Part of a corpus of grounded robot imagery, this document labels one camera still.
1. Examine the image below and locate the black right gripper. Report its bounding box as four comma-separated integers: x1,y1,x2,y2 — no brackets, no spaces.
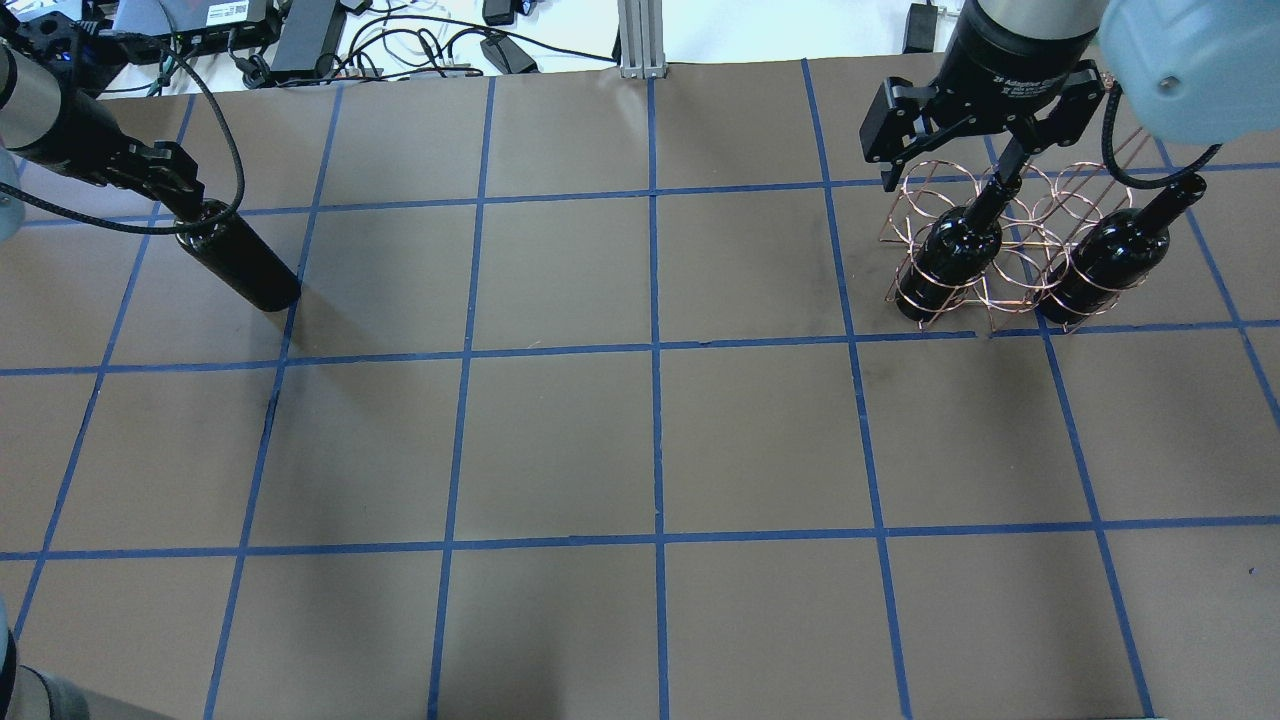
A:
859,1,1107,192

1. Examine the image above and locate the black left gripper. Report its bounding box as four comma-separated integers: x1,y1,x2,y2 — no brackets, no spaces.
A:
92,140,206,222

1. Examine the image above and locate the black wine bottle slot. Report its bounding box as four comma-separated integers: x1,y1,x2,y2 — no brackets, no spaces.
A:
893,176,1023,325
1034,174,1207,328

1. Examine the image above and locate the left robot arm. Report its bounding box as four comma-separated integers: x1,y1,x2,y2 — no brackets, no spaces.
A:
1,9,210,225

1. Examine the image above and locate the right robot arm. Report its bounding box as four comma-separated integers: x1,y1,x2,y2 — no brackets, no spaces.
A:
859,1,1279,191

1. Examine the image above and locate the black power brick right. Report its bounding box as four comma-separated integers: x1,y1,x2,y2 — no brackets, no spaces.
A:
901,1,940,54

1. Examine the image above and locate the black electronics box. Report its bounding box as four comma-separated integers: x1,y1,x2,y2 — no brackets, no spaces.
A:
111,1,283,56

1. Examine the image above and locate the black flat device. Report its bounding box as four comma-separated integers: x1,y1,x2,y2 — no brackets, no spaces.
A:
268,1,346,85

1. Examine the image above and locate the black power adapter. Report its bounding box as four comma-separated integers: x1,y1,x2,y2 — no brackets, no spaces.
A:
479,35,540,76

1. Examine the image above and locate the copper wire wine basket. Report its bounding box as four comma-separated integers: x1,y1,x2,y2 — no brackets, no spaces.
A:
879,159,1140,334

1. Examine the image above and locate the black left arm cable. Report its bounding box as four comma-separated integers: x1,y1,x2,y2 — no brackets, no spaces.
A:
0,28,246,237

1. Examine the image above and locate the aluminium frame post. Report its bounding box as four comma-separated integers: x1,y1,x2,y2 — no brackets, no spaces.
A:
617,0,669,79

